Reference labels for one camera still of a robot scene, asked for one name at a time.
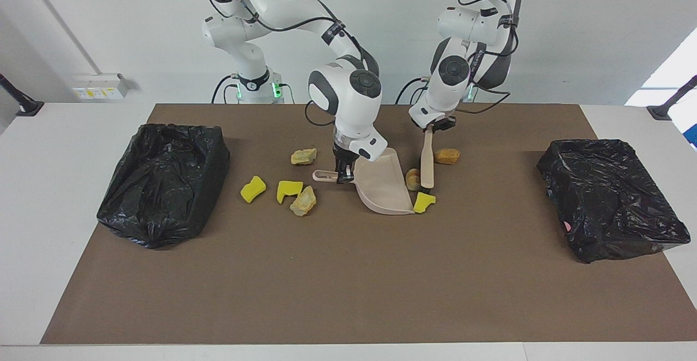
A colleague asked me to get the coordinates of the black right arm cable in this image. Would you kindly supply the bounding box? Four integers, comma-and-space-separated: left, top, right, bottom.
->
206, 0, 377, 127

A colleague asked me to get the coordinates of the beige plastic dustpan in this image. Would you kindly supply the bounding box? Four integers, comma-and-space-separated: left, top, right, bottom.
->
312, 148, 415, 216

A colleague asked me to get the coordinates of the black base cable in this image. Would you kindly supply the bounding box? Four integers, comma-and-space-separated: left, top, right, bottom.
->
395, 76, 432, 104
211, 74, 240, 104

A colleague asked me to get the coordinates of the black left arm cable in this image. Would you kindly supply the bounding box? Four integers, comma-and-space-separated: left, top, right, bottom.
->
455, 0, 519, 115

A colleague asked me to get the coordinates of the black bag lined bin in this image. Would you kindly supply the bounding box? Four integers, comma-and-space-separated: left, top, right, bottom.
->
96, 123, 231, 250
536, 139, 691, 264

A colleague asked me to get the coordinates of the beige hand brush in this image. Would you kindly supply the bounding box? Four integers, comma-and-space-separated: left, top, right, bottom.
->
419, 124, 436, 190

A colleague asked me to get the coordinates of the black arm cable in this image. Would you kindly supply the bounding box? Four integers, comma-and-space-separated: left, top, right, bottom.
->
455, 0, 519, 115
206, 0, 377, 127

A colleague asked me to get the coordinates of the yellow sponge piece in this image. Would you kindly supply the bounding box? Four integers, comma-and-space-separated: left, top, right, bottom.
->
413, 192, 437, 215
240, 175, 267, 204
276, 180, 304, 205

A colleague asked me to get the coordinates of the brown table mat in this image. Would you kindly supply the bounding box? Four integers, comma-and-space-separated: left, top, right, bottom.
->
40, 103, 697, 345

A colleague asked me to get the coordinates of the white wall outlet box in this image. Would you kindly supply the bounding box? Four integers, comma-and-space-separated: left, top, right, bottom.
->
72, 74, 130, 100

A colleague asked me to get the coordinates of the black clamp stand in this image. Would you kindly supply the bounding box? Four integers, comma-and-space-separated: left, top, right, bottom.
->
647, 75, 697, 121
0, 74, 44, 117

